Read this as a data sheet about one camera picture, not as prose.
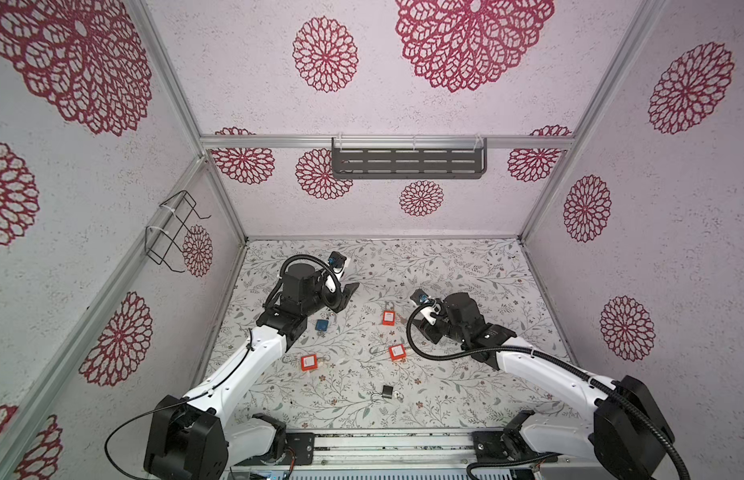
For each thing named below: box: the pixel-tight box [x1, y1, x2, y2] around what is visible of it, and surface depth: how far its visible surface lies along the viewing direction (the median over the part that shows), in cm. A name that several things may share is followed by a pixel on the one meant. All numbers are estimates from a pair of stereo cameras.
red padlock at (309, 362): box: [300, 354, 318, 371], surface depth 89 cm
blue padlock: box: [315, 319, 329, 331], surface depth 98 cm
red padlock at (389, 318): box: [381, 310, 396, 327], surface depth 99 cm
